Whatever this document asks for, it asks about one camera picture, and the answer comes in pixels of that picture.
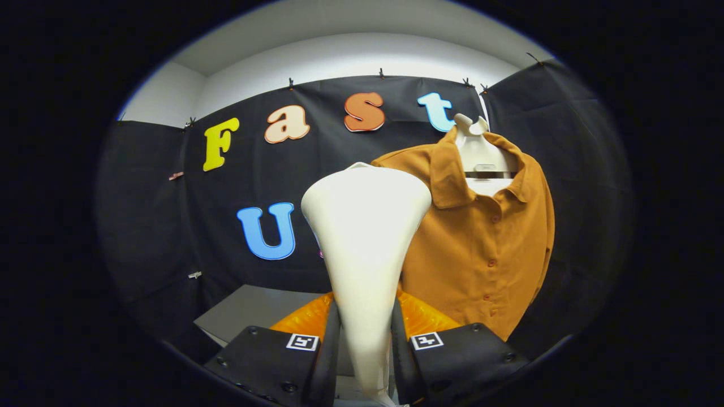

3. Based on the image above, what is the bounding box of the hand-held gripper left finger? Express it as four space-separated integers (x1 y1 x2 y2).
205 291 342 407

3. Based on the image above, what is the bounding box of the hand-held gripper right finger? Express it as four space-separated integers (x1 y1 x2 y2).
390 288 531 405

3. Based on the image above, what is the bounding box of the orange button shirt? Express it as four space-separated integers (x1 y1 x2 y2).
370 125 556 341

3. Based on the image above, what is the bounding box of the white hanger stand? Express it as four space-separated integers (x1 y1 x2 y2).
454 93 519 197

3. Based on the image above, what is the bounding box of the row of black cloth clips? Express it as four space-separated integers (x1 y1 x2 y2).
115 52 545 129

